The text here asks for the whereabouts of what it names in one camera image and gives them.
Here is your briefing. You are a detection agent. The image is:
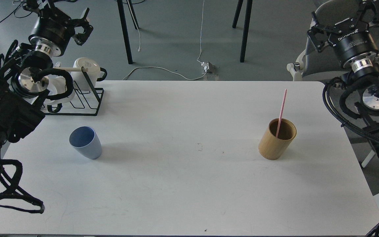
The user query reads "black table leg left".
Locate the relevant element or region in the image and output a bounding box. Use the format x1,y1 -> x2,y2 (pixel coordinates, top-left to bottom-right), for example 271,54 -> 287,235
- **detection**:
116,0 -> 139,65

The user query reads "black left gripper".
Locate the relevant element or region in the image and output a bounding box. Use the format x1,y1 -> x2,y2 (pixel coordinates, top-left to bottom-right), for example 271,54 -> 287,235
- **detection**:
28,5 -> 93,57

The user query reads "white power cable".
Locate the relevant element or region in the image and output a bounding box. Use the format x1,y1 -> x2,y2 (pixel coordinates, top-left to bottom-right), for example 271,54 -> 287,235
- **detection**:
123,0 -> 207,81

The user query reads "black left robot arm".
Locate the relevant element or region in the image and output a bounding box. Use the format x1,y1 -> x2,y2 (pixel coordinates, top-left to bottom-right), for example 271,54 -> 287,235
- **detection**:
0,0 -> 93,214

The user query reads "blue plastic cup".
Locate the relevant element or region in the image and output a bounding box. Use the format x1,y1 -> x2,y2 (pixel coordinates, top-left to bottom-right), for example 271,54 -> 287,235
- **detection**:
69,126 -> 102,160

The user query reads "black wire cup rack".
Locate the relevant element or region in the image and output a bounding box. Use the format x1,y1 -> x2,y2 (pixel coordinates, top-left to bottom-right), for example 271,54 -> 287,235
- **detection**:
41,85 -> 104,117

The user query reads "white power adapter plug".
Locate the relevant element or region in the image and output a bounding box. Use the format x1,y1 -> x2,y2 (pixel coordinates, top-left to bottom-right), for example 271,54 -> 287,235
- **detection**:
201,61 -> 217,74

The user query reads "black floor cable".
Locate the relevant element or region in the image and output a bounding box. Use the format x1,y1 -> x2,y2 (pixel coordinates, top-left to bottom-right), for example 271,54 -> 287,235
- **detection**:
0,0 -> 42,41

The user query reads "bamboo cylindrical holder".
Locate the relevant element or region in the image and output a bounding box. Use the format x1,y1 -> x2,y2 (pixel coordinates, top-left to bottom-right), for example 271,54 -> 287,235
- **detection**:
258,118 -> 297,160

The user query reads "white mug on rack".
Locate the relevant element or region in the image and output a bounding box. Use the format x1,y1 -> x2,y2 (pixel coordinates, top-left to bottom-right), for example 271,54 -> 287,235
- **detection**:
55,57 -> 107,91

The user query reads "black table leg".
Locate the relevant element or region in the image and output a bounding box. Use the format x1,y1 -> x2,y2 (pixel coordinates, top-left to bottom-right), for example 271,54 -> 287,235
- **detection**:
116,0 -> 139,65
232,0 -> 253,63

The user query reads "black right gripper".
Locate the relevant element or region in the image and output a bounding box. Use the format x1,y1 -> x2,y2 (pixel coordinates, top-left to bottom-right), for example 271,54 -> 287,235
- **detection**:
307,0 -> 379,69

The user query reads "grey office chair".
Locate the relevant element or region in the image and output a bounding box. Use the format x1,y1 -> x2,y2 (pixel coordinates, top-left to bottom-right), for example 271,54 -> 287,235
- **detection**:
287,0 -> 379,168

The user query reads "black table leg right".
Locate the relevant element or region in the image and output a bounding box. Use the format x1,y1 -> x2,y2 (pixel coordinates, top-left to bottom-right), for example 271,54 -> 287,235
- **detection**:
232,0 -> 253,63

